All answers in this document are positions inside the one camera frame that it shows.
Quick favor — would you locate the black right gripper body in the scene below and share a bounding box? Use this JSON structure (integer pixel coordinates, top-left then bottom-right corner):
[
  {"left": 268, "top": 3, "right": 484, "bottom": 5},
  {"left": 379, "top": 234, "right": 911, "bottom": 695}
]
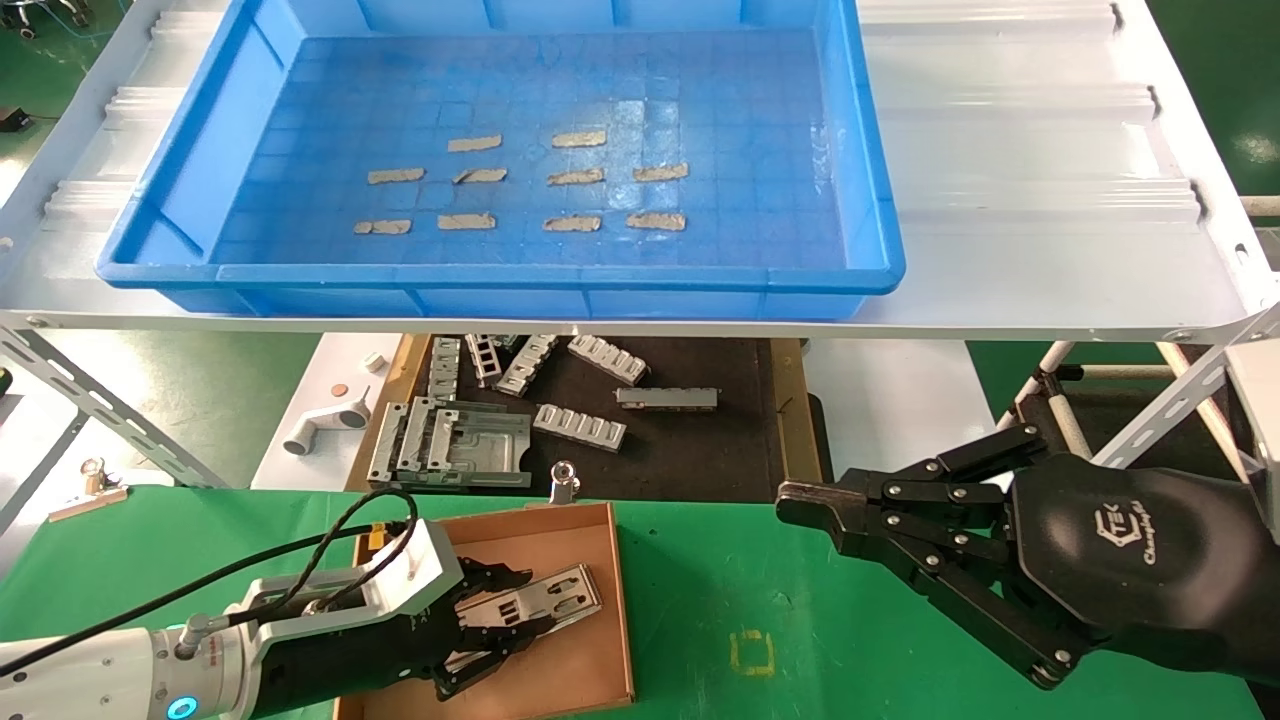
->
[{"left": 1005, "top": 455, "right": 1280, "bottom": 691}]

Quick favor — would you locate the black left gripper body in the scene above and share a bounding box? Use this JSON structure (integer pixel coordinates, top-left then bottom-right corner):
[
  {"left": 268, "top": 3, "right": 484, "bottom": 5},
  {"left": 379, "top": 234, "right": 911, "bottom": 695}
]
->
[{"left": 255, "top": 590, "right": 471, "bottom": 719}]

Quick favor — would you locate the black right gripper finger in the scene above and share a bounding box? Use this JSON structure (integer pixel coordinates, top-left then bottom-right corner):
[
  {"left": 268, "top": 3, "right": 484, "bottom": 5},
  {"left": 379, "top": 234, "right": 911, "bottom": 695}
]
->
[
  {"left": 830, "top": 515, "right": 1093, "bottom": 691},
  {"left": 775, "top": 422, "right": 1051, "bottom": 531}
]

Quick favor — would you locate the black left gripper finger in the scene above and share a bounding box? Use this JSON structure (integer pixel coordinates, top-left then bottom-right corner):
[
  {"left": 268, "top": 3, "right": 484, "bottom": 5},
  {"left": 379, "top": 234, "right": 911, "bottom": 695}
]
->
[
  {"left": 432, "top": 618, "right": 557, "bottom": 701},
  {"left": 455, "top": 558, "right": 536, "bottom": 618}
]

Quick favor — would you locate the brown cardboard box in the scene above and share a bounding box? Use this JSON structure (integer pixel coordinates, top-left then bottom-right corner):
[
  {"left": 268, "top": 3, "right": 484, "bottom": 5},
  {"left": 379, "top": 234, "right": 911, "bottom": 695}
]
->
[{"left": 333, "top": 500, "right": 637, "bottom": 720}]

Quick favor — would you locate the black tray of parts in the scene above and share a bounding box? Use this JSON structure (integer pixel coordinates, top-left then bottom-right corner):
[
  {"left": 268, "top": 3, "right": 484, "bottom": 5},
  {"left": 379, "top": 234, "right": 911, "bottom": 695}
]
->
[{"left": 345, "top": 333, "right": 836, "bottom": 506}]

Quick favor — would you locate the blue plastic tray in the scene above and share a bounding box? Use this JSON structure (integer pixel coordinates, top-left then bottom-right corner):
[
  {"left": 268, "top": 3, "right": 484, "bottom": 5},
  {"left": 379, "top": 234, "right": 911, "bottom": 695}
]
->
[{"left": 95, "top": 0, "right": 907, "bottom": 321}]

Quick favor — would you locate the white pipe with black joint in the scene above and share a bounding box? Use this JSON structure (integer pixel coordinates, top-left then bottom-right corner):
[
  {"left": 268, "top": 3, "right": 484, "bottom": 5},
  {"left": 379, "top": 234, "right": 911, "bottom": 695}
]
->
[{"left": 1000, "top": 340, "right": 1093, "bottom": 461}]

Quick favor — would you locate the large green table cloth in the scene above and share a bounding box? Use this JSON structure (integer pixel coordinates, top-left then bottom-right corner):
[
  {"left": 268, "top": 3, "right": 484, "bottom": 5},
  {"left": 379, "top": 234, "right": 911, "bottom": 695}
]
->
[{"left": 0, "top": 485, "right": 1266, "bottom": 720}]

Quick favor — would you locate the black mat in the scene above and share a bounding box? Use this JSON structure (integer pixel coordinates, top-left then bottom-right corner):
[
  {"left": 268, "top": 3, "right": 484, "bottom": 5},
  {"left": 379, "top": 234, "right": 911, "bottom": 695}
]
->
[{"left": 395, "top": 335, "right": 811, "bottom": 501}]

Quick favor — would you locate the white pipe fitting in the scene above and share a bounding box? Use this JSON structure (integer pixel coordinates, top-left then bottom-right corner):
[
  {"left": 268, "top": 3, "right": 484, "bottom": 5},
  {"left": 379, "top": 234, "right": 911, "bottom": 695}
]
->
[{"left": 282, "top": 388, "right": 373, "bottom": 457}]

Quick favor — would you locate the gray metal bar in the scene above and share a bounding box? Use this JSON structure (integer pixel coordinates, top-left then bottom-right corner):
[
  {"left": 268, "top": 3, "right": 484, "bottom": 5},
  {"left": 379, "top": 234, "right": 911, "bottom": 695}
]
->
[{"left": 614, "top": 386, "right": 720, "bottom": 412}]

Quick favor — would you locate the small wooden strip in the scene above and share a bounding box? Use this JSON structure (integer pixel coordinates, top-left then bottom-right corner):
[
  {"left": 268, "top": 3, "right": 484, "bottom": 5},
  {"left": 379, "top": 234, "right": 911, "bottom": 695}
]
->
[{"left": 47, "top": 485, "right": 129, "bottom": 523}]

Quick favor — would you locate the white shelf board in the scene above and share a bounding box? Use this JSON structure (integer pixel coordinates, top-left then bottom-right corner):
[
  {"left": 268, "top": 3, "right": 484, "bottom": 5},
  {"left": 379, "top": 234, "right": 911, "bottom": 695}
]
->
[{"left": 0, "top": 0, "right": 1280, "bottom": 343}]

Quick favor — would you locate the gray left wrist camera box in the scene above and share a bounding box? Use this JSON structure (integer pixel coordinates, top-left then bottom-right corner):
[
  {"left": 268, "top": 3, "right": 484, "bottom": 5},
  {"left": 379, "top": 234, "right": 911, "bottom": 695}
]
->
[{"left": 230, "top": 518, "right": 468, "bottom": 646}]

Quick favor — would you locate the large gray metal bracket plate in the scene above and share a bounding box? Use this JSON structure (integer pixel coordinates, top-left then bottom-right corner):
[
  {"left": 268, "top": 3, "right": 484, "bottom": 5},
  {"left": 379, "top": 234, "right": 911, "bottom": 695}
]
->
[{"left": 367, "top": 397, "right": 533, "bottom": 491}]

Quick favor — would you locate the black twisted camera cable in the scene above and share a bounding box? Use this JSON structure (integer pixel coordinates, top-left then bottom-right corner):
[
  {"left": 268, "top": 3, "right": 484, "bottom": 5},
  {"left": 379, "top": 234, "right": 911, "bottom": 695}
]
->
[{"left": 0, "top": 488, "right": 419, "bottom": 681}]

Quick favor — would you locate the cream pipe frame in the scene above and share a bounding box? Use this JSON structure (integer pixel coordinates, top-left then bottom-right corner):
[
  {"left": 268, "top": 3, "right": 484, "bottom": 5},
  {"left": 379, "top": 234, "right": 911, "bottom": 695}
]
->
[{"left": 1080, "top": 343, "right": 1251, "bottom": 481}]

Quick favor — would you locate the gray slotted steel post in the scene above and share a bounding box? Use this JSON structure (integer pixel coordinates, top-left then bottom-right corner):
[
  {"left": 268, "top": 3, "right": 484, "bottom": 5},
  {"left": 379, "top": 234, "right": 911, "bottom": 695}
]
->
[
  {"left": 1090, "top": 300, "right": 1280, "bottom": 471},
  {"left": 0, "top": 322, "right": 229, "bottom": 491}
]

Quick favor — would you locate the gray slotted metal bracket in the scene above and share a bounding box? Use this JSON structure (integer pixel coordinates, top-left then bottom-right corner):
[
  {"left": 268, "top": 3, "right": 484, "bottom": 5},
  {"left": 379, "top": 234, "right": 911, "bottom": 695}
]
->
[
  {"left": 496, "top": 334, "right": 561, "bottom": 398},
  {"left": 532, "top": 403, "right": 629, "bottom": 453},
  {"left": 566, "top": 334, "right": 651, "bottom": 387},
  {"left": 427, "top": 336, "right": 464, "bottom": 402},
  {"left": 464, "top": 334, "right": 505, "bottom": 389}
]

